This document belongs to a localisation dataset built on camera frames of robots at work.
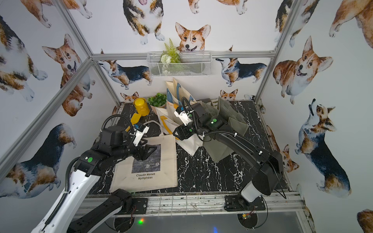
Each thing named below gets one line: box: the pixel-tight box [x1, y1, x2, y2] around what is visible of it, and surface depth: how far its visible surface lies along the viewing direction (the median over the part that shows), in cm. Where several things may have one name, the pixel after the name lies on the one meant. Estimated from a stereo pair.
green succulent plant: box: [147, 92, 168, 107], surface depth 106 cm
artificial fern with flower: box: [159, 37, 182, 64], surface depth 84 cm
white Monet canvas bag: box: [109, 133, 179, 193], surface depth 85 cm
